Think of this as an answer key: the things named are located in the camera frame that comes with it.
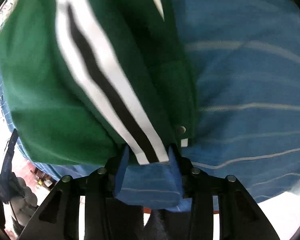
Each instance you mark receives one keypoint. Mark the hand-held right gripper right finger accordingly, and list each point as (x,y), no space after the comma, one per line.
(176,170)

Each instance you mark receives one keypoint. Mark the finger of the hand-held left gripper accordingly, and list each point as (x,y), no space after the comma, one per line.
(8,160)

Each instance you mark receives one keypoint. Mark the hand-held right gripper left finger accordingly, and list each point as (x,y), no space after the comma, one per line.
(121,170)

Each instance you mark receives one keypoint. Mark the green varsity jacket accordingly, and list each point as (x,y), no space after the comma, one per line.
(40,92)

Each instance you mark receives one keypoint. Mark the person's left hand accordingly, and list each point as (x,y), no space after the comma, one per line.
(26,192)

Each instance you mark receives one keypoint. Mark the person's dark trousers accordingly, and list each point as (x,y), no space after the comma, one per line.
(165,225)

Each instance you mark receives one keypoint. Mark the blue striped bed sheet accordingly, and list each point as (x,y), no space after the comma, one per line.
(240,80)

